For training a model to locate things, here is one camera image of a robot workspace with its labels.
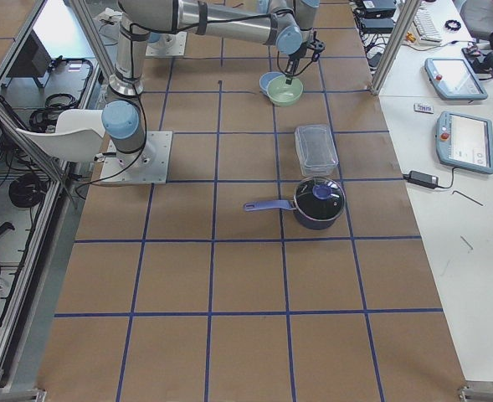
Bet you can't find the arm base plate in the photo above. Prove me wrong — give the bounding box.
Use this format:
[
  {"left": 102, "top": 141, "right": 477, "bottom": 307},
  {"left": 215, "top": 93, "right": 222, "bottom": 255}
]
[
  {"left": 146, "top": 32, "right": 187, "bottom": 58},
  {"left": 100, "top": 131, "right": 173, "bottom": 185}
]

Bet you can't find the green bowl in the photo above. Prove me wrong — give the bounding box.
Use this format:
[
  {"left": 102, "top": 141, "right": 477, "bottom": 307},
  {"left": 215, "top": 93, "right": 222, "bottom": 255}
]
[{"left": 266, "top": 75, "right": 304, "bottom": 106}]

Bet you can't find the blue bowl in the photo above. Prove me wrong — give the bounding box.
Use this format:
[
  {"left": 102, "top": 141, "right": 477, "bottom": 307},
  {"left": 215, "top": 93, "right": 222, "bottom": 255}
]
[{"left": 259, "top": 71, "right": 283, "bottom": 96}]

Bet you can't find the white keyboard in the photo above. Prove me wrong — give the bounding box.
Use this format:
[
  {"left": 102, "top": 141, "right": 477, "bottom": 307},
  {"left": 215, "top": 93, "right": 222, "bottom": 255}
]
[{"left": 412, "top": 8, "right": 443, "bottom": 45}]

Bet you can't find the teach pendant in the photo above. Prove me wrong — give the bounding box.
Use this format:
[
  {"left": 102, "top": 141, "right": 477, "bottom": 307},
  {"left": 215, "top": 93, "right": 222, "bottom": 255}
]
[
  {"left": 424, "top": 58, "right": 488, "bottom": 101},
  {"left": 435, "top": 111, "right": 493, "bottom": 174}
]

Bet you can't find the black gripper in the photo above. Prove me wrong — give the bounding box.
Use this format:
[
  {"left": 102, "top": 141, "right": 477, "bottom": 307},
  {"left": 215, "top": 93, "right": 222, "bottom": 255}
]
[{"left": 285, "top": 44, "right": 307, "bottom": 84}]

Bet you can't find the white chair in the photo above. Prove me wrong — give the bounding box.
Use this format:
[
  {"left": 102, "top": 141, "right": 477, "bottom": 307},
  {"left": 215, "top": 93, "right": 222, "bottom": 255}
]
[{"left": 16, "top": 109, "right": 105, "bottom": 162}]

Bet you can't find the aluminium frame post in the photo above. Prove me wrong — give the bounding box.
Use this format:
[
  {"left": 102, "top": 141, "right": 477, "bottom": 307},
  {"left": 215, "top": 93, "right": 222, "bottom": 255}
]
[{"left": 369, "top": 0, "right": 421, "bottom": 95}]

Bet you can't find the glass saucepan lid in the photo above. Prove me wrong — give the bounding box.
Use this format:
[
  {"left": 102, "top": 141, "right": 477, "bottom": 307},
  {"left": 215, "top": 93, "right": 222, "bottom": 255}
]
[{"left": 294, "top": 177, "right": 346, "bottom": 219}]

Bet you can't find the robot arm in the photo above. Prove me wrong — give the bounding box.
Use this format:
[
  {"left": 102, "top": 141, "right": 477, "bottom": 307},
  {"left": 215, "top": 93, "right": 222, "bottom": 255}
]
[{"left": 101, "top": 1, "right": 324, "bottom": 183}]

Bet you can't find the dark blue saucepan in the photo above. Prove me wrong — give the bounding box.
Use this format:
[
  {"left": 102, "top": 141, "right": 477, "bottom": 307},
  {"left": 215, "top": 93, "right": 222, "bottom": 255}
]
[{"left": 243, "top": 199, "right": 346, "bottom": 230}]

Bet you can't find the lower teach pendant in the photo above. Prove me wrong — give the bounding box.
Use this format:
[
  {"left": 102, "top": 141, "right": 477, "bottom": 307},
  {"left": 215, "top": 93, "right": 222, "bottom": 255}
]
[{"left": 435, "top": 111, "right": 493, "bottom": 174}]

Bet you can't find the upper teach pendant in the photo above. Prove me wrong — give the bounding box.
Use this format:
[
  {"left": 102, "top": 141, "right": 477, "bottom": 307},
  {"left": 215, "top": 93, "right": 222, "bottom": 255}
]
[{"left": 424, "top": 58, "right": 488, "bottom": 101}]

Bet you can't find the clear plastic container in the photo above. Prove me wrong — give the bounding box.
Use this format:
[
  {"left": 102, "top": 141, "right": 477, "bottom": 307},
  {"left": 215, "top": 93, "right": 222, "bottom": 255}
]
[{"left": 295, "top": 124, "right": 339, "bottom": 177}]

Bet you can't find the black power adapter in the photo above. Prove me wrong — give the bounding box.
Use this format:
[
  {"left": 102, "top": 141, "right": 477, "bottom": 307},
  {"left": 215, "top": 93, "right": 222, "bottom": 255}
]
[{"left": 403, "top": 170, "right": 439, "bottom": 189}]

